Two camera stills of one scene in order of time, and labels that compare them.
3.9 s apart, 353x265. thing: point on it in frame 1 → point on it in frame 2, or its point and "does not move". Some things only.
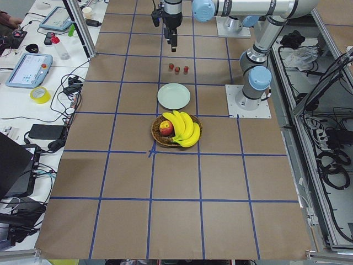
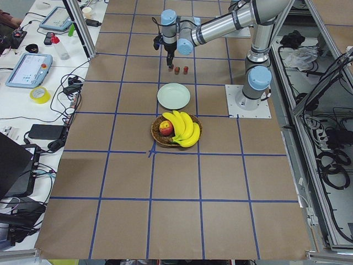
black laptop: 19,167 does not move
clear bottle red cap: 62,52 does not move
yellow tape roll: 43,99 does not move
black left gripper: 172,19 → 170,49
